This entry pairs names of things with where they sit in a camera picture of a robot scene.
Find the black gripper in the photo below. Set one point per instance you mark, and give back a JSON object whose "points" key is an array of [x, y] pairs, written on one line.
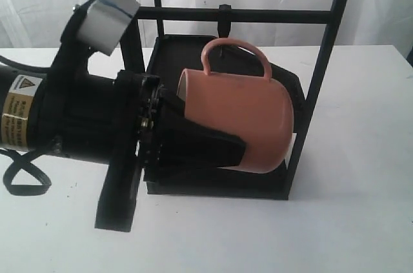
{"points": [[102, 120]]}

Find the pink ceramic mug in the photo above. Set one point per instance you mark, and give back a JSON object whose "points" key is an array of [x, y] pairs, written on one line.
{"points": [[257, 109]]}

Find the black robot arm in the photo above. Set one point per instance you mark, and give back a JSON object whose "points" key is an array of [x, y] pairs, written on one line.
{"points": [[24, 131]]}

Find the black rack hook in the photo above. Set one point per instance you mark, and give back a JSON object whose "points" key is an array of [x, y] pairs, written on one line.
{"points": [[223, 21]]}

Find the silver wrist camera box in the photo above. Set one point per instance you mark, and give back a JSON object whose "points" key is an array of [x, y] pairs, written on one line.
{"points": [[106, 22]]}

